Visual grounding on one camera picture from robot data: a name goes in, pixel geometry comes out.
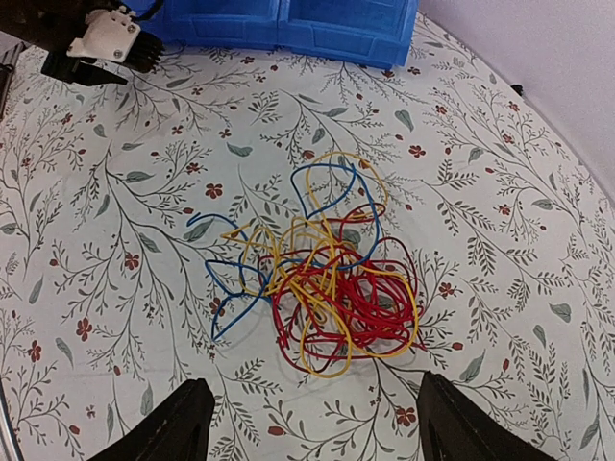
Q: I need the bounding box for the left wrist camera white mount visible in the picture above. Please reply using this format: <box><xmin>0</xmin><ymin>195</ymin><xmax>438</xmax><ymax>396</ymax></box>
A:
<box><xmin>66</xmin><ymin>4</ymin><xmax>164</xmax><ymax>73</ymax></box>

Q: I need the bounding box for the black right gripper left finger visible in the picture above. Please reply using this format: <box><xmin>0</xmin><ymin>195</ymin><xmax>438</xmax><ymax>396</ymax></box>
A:
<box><xmin>91</xmin><ymin>378</ymin><xmax>215</xmax><ymax>461</ymax></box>

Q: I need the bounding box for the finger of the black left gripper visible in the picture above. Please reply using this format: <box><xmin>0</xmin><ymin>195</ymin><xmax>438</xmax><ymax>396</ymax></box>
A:
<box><xmin>41</xmin><ymin>52</ymin><xmax>128</xmax><ymax>86</ymax></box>

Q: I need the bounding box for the blue cable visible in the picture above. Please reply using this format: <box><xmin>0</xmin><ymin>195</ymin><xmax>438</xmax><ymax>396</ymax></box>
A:
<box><xmin>184</xmin><ymin>162</ymin><xmax>381</xmax><ymax>343</ymax></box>

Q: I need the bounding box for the red cable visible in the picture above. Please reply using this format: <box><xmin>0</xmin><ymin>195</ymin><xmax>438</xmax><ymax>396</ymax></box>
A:
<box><xmin>257</xmin><ymin>202</ymin><xmax>427</xmax><ymax>361</ymax></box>

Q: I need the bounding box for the blue three-compartment plastic bin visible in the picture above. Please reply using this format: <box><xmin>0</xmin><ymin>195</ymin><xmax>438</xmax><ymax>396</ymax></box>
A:
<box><xmin>149</xmin><ymin>0</ymin><xmax>418</xmax><ymax>70</ymax></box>

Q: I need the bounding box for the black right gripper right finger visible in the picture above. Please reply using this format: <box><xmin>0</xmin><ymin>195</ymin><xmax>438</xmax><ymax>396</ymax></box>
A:
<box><xmin>417</xmin><ymin>372</ymin><xmax>553</xmax><ymax>461</ymax></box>

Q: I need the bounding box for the yellow cable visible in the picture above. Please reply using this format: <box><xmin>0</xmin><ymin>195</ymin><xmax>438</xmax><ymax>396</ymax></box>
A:
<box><xmin>220</xmin><ymin>151</ymin><xmax>420</xmax><ymax>379</ymax></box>

